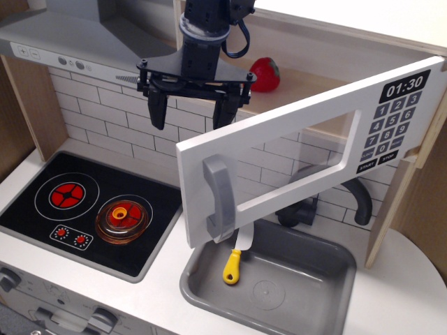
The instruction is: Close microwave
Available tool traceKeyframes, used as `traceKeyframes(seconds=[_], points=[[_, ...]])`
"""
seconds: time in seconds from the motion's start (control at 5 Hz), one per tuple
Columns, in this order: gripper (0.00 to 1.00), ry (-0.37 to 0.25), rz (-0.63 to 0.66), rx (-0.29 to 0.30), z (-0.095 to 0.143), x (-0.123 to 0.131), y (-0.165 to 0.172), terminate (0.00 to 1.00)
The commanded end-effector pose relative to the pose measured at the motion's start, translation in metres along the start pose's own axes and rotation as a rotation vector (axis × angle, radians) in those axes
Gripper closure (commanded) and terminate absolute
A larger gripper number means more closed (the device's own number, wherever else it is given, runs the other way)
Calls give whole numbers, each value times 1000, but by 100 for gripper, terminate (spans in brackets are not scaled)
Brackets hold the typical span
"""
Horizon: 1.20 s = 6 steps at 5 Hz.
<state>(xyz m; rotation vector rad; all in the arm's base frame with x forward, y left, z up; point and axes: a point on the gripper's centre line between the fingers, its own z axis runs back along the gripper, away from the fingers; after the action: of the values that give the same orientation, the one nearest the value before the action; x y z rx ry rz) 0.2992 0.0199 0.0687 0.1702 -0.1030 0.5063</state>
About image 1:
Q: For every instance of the grey oven knob left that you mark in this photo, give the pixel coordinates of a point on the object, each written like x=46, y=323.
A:
x=9, y=279

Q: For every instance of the white toy microwave door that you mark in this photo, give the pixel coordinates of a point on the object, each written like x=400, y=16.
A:
x=237, y=174

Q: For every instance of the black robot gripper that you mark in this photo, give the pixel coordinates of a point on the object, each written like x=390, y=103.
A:
x=194, y=71

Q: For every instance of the yellow handled toy knife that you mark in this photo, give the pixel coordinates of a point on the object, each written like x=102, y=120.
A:
x=231, y=271

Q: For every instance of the red toy strawberry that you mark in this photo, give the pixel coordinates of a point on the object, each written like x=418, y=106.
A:
x=267, y=73

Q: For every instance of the grey oven knob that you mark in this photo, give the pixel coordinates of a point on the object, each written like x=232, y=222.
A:
x=9, y=279
x=103, y=320

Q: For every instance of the transparent orange pot lid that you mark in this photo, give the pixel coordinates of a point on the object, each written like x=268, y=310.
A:
x=122, y=221

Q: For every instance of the dark grey toy faucet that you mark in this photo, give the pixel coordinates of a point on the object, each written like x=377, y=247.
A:
x=304, y=211

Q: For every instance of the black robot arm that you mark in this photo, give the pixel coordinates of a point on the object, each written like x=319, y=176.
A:
x=209, y=22

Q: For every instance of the black toy stove top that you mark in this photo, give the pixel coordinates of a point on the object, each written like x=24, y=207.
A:
x=57, y=209

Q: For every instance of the grey toy sink basin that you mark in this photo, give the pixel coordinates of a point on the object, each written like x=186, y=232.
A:
x=290, y=282

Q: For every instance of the grey range hood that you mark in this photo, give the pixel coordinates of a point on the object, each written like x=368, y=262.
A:
x=85, y=37

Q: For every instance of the grey oven knob right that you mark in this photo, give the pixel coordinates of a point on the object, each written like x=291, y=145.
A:
x=103, y=320

